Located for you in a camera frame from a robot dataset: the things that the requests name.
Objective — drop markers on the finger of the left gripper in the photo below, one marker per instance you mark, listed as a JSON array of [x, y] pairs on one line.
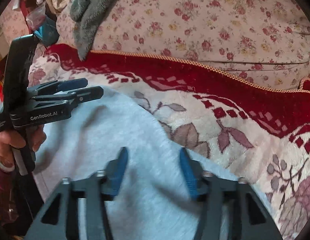
[[72, 83], [82, 96]]

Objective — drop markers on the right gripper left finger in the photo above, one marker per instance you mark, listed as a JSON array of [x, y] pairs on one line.
[[58, 218]]

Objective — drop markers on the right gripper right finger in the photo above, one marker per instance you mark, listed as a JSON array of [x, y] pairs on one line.
[[248, 218]]

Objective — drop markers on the light grey sweatpants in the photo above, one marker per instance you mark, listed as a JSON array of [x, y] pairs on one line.
[[153, 201]]

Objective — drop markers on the left hand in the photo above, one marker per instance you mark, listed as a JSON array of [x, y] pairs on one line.
[[12, 139]]

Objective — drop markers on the teal bag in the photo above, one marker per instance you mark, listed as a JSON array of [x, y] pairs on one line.
[[47, 32]]

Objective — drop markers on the clear plastic bag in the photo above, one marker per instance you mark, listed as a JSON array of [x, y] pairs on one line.
[[36, 17]]

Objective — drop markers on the red floral plush blanket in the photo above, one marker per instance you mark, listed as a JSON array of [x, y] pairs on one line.
[[258, 133]]

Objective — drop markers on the grey knitted cardigan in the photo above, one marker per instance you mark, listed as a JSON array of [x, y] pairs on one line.
[[88, 15]]

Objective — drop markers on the pink floral quilt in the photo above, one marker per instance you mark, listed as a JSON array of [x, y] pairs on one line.
[[266, 42]]

